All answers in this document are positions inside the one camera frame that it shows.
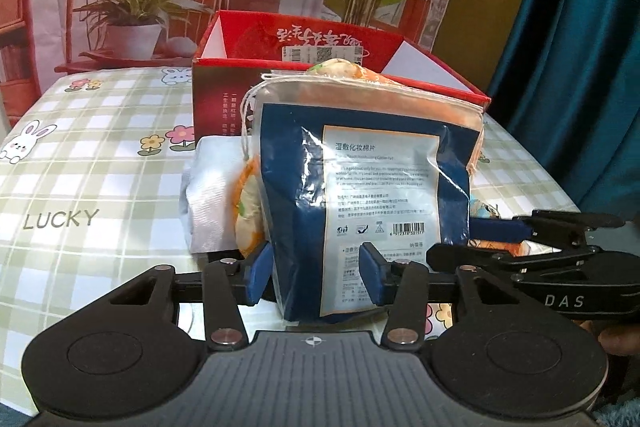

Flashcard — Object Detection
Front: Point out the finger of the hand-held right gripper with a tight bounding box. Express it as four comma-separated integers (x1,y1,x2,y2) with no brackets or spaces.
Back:
429,242,603,275
470,209,626,248

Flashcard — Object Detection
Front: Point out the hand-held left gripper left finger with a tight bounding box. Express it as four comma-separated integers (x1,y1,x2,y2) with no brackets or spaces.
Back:
95,241,274,352

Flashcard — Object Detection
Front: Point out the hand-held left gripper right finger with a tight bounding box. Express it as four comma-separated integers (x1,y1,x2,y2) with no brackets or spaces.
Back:
361,241,551,350

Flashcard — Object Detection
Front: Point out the white cloth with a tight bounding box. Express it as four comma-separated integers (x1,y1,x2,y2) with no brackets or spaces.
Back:
180,134,251,255

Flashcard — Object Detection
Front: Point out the blue cotton pad packet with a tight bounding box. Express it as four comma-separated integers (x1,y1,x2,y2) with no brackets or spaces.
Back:
255,76,487,325

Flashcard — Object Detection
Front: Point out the red cardboard box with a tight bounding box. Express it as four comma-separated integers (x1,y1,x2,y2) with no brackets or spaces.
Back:
192,9,493,142

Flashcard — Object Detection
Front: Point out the person's right hand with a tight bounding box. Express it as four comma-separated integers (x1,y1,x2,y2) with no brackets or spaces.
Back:
575,318,640,358

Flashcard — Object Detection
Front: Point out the teal curtain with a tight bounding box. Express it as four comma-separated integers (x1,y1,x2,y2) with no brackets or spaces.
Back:
487,0,640,208

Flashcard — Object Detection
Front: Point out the green checked tablecloth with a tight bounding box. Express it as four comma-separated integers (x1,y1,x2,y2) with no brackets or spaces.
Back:
0,64,583,413

